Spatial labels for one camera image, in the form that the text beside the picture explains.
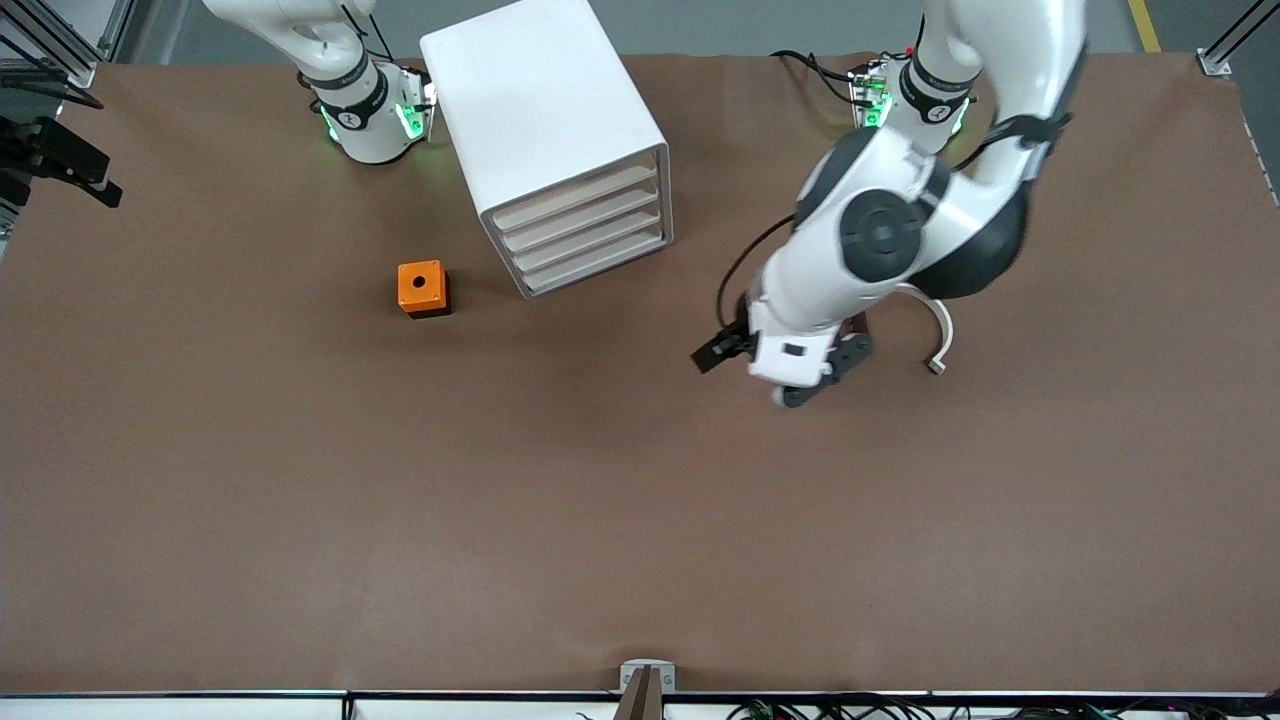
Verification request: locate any white curved clip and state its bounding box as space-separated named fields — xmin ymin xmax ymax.
xmin=893 ymin=283 xmax=956 ymax=377

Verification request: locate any brown table cover sheet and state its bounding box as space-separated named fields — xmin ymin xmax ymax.
xmin=0 ymin=50 xmax=1280 ymax=696

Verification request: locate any orange box with hole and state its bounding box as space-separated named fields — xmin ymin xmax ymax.
xmin=397 ymin=260 xmax=452 ymax=319

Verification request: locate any aluminium frame profile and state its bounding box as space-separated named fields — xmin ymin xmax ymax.
xmin=0 ymin=0 xmax=99 ymax=89
xmin=1197 ymin=0 xmax=1280 ymax=78

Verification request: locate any black arm base cable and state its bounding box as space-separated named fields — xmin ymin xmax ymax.
xmin=770 ymin=48 xmax=863 ymax=106

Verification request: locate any grey table edge bracket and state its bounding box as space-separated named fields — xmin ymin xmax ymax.
xmin=619 ymin=659 xmax=677 ymax=694

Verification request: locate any brown post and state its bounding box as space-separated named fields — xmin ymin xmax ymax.
xmin=612 ymin=667 xmax=666 ymax=720

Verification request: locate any black cable bundle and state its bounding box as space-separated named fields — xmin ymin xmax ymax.
xmin=730 ymin=695 xmax=1280 ymax=720

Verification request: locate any white table edge rail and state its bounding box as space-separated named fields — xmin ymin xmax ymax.
xmin=0 ymin=690 xmax=1280 ymax=720

